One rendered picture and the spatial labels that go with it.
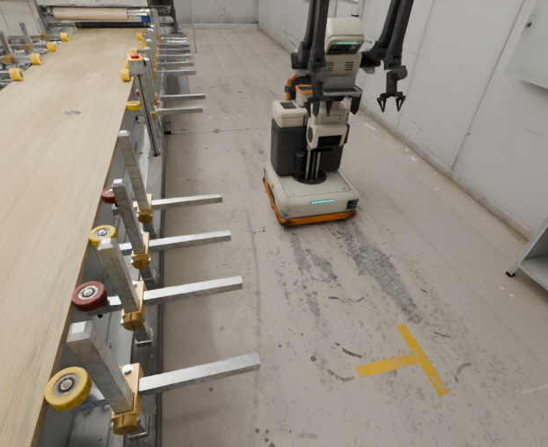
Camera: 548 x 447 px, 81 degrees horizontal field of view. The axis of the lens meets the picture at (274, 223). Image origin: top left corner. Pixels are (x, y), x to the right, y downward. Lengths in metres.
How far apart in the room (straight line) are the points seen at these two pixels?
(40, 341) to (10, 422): 0.17
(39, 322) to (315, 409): 1.22
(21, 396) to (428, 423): 1.57
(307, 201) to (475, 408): 1.50
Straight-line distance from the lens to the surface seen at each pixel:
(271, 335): 1.90
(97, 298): 0.99
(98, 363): 0.69
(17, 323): 1.04
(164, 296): 1.00
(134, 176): 1.28
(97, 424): 1.14
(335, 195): 2.45
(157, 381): 0.88
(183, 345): 1.91
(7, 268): 1.21
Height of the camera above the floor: 1.61
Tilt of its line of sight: 39 degrees down
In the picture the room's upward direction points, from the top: 2 degrees clockwise
